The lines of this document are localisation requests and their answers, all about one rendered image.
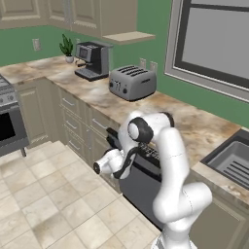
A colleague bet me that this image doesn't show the white wall socket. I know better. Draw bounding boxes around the white wall socket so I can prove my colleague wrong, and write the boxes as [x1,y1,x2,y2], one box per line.
[149,60,159,73]
[31,37,43,53]
[138,56,148,69]

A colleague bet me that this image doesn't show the black dishwasher handle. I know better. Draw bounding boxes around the black dishwasher handle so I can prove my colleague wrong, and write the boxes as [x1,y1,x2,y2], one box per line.
[127,160,163,183]

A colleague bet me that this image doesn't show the silver stove with oven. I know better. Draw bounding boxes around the silver stove with oven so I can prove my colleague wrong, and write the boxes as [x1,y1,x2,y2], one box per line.
[0,73,30,159]

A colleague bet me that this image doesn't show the black and silver coffee machine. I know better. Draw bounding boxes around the black and silver coffee machine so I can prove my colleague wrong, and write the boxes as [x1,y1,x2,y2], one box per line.
[74,41,114,83]

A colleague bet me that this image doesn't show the beige wall shelf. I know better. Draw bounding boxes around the beige wall shelf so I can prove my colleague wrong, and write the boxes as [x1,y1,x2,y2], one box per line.
[101,30,157,46]

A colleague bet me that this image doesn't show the beige wide drawer front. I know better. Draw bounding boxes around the beige wide drawer front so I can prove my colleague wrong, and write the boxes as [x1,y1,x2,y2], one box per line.
[87,107,120,137]

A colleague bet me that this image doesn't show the beige corner cupboard door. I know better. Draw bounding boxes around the beige corner cupboard door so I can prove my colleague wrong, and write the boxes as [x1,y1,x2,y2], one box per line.
[17,86,51,147]

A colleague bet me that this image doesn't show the grey dishwasher door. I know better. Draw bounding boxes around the grey dishwasher door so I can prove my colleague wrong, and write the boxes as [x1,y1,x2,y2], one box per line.
[106,126,167,230]

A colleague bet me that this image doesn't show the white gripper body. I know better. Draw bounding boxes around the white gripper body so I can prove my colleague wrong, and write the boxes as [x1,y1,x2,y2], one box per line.
[102,147,123,160]

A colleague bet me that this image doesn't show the grey sink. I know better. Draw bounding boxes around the grey sink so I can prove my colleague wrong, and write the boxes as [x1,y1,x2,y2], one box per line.
[199,127,249,192]

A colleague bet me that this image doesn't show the silver drawer handle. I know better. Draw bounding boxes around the silver drawer handle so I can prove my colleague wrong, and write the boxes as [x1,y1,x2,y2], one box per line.
[65,120,79,130]
[61,97,77,108]
[90,118,108,130]
[68,139,82,152]

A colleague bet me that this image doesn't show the beige narrow drawer front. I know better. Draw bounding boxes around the beige narrow drawer front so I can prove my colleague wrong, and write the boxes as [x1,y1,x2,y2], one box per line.
[62,109,84,137]
[59,89,81,117]
[64,127,88,159]

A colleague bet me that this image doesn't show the beige base cupboard door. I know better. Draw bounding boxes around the beige base cupboard door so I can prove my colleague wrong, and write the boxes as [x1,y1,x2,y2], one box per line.
[89,128,123,193]

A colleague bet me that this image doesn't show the beige wall cupboards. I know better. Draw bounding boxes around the beige wall cupboards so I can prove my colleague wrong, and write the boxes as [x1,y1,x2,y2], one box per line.
[0,0,139,39]

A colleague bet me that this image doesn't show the green potted plant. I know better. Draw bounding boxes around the green potted plant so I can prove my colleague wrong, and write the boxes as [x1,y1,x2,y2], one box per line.
[58,33,76,64]

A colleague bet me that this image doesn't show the silver four-slot toaster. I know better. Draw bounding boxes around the silver four-slot toaster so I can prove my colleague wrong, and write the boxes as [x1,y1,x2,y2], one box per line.
[108,64,158,102]

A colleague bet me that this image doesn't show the grey framed window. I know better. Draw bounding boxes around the grey framed window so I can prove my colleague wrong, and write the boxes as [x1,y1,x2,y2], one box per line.
[163,0,249,104]

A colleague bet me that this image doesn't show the beige cupboard under sink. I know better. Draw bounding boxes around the beige cupboard under sink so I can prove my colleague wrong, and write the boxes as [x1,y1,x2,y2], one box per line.
[189,168,249,249]

